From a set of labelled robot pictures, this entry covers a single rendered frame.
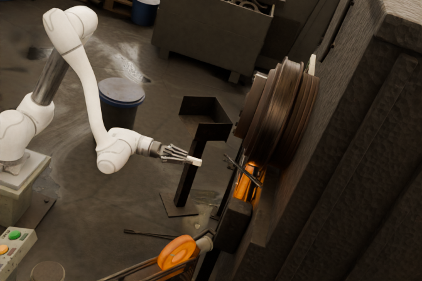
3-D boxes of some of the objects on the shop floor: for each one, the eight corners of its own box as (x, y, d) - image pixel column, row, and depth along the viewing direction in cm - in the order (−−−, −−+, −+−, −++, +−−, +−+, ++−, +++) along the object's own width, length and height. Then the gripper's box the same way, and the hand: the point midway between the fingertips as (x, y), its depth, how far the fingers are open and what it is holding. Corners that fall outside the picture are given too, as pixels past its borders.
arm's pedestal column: (-56, 226, 231) (-59, 181, 215) (-9, 178, 265) (-8, 136, 249) (18, 252, 231) (21, 209, 214) (56, 201, 265) (61, 160, 248)
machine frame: (341, 261, 288) (515, -5, 194) (343, 448, 197) (675, 116, 103) (232, 219, 292) (351, -61, 198) (184, 383, 200) (365, 7, 107)
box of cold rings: (254, 55, 518) (279, -12, 476) (247, 88, 448) (275, 12, 406) (167, 26, 517) (184, -43, 475) (147, 54, 447) (164, -25, 405)
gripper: (155, 147, 217) (203, 162, 215) (145, 162, 206) (196, 178, 204) (157, 134, 213) (206, 148, 211) (147, 149, 202) (198, 165, 200)
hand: (193, 160), depth 208 cm, fingers closed
